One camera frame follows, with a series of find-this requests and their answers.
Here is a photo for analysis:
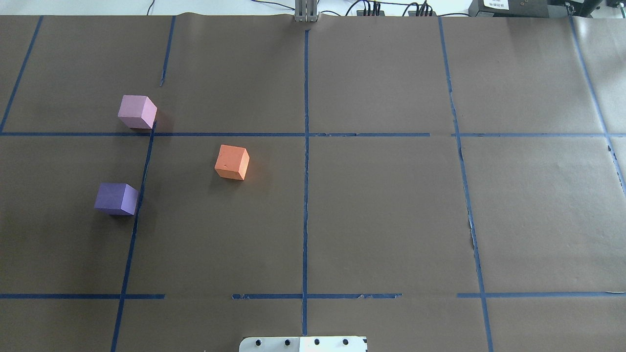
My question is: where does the pink foam cube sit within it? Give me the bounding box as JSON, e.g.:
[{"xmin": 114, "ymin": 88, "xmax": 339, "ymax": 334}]
[{"xmin": 117, "ymin": 94, "xmax": 158, "ymax": 130}]

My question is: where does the black connector box right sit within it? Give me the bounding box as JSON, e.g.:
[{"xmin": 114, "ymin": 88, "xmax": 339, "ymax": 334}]
[{"xmin": 407, "ymin": 6, "xmax": 437, "ymax": 17}]

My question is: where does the black cable top centre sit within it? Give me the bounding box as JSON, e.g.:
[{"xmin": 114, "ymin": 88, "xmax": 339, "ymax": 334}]
[{"xmin": 250, "ymin": 0, "xmax": 296, "ymax": 11}]

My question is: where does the black connector box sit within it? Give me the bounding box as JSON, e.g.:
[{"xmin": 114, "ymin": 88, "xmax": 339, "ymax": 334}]
[
  {"xmin": 356, "ymin": 7, "xmax": 385, "ymax": 17},
  {"xmin": 407, "ymin": 6, "xmax": 437, "ymax": 17}
]

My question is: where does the black device with label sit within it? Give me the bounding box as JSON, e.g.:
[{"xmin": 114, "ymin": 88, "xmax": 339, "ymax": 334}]
[{"xmin": 468, "ymin": 0, "xmax": 570, "ymax": 18}]

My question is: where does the purple foam cube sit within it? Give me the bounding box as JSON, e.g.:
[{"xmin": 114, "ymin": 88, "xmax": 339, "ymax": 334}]
[{"xmin": 94, "ymin": 183, "xmax": 139, "ymax": 216}]

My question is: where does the black connector box left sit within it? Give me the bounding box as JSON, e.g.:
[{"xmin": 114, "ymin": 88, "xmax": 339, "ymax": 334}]
[{"xmin": 356, "ymin": 7, "xmax": 385, "ymax": 17}]

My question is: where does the orange foam cube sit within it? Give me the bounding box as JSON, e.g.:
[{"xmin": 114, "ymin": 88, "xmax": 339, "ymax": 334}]
[{"xmin": 214, "ymin": 144, "xmax": 250, "ymax": 181}]

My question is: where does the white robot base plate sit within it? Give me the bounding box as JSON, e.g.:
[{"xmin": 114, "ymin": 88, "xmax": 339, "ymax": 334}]
[{"xmin": 239, "ymin": 336, "xmax": 368, "ymax": 352}]

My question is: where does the grey metal mount post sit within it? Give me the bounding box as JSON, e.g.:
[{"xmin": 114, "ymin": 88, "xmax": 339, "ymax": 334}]
[{"xmin": 294, "ymin": 0, "xmax": 319, "ymax": 22}]

